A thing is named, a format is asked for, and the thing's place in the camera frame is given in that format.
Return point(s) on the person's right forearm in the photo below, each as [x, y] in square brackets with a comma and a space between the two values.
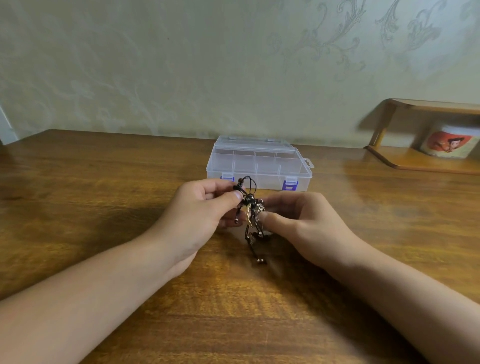
[420, 307]

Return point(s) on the clear plastic organizer box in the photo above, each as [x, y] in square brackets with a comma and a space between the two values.
[259, 161]

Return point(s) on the wooden shelf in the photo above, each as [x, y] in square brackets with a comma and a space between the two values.
[420, 159]

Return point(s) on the person's left forearm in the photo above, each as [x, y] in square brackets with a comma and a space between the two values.
[75, 304]

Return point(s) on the white printed mug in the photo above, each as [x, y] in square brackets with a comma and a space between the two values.
[448, 140]

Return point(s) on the person's left hand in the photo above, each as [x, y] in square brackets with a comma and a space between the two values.
[191, 221]

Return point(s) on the person's right hand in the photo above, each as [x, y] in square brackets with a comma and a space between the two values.
[315, 225]

